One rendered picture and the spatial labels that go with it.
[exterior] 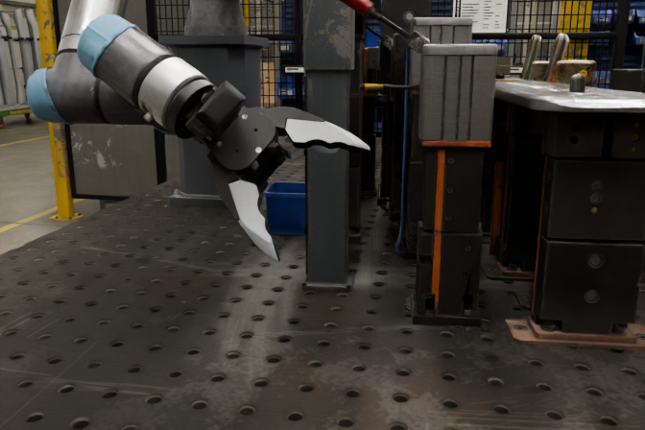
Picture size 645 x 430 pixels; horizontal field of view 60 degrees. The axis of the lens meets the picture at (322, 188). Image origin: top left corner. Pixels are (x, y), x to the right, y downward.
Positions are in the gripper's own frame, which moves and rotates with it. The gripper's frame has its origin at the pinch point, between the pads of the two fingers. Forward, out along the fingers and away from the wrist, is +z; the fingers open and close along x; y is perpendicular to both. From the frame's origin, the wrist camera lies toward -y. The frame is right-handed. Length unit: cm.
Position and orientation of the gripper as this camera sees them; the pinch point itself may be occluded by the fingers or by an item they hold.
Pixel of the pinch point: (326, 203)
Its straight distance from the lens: 56.4
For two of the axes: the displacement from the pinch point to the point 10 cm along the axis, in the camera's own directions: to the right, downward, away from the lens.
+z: 7.8, 5.7, -2.5
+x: -6.3, 7.4, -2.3
